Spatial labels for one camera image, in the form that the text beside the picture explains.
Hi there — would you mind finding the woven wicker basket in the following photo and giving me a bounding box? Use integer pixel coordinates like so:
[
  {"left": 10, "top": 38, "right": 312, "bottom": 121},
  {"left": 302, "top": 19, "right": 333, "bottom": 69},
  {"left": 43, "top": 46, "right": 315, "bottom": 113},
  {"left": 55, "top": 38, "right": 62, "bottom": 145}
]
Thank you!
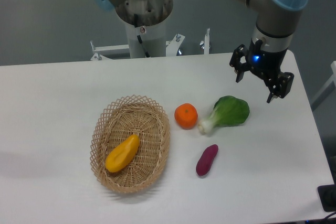
[{"left": 90, "top": 95, "right": 170, "bottom": 193}]

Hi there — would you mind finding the white frame at right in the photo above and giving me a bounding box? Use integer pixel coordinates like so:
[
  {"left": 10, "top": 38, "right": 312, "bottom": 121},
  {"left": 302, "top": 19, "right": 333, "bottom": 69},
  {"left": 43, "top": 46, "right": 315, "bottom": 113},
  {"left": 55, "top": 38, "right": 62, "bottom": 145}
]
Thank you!
[{"left": 310, "top": 61, "right": 335, "bottom": 111}]

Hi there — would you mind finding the purple sweet potato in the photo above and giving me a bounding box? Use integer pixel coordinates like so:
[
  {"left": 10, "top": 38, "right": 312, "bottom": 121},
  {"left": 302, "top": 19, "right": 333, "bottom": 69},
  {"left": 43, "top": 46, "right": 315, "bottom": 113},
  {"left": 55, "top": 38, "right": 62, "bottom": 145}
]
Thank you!
[{"left": 195, "top": 144, "right": 219, "bottom": 177}]

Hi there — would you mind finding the black cable on pedestal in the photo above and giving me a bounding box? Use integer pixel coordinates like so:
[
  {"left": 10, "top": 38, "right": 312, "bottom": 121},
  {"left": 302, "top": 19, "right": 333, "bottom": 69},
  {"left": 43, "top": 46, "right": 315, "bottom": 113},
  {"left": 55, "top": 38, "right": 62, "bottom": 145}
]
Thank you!
[{"left": 133, "top": 13, "right": 151, "bottom": 58}]

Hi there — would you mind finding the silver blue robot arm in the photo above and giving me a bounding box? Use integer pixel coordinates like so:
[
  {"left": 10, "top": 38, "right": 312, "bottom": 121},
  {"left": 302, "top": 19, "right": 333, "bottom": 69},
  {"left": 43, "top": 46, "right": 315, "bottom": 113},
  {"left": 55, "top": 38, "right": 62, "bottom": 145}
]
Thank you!
[{"left": 94, "top": 0, "right": 308, "bottom": 100}]

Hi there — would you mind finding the yellow mango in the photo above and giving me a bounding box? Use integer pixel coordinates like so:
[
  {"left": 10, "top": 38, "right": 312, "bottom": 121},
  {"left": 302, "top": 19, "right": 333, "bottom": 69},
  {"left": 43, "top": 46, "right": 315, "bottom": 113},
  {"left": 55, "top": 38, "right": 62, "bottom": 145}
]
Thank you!
[{"left": 105, "top": 134, "right": 140, "bottom": 173}]

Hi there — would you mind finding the green bok choy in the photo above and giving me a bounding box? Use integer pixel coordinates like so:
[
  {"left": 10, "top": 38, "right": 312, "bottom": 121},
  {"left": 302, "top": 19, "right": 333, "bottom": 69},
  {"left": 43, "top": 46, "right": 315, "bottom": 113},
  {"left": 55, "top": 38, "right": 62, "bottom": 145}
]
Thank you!
[{"left": 198, "top": 95, "right": 250, "bottom": 134}]

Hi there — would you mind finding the orange tangerine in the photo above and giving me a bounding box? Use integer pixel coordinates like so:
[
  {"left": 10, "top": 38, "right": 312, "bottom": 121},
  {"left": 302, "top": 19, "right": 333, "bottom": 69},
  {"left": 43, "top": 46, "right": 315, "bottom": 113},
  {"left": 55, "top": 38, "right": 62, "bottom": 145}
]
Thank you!
[{"left": 174, "top": 103, "right": 198, "bottom": 130}]

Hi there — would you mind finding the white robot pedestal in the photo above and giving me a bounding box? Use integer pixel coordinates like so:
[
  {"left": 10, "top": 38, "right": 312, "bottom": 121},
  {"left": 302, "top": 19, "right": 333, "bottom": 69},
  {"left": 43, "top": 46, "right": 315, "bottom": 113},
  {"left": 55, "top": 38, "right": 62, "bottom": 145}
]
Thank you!
[{"left": 90, "top": 0, "right": 212, "bottom": 61}]

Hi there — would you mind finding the black device at table edge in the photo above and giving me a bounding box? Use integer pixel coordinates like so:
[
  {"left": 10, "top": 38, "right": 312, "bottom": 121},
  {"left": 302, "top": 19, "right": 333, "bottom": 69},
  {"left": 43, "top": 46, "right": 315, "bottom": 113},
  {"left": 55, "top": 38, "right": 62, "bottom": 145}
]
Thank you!
[{"left": 317, "top": 184, "right": 335, "bottom": 212}]

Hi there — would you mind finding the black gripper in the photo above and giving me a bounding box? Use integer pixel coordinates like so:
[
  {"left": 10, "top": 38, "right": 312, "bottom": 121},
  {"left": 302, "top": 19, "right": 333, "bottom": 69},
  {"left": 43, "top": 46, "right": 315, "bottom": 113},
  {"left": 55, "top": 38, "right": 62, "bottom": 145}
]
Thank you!
[{"left": 229, "top": 40, "right": 294, "bottom": 103}]

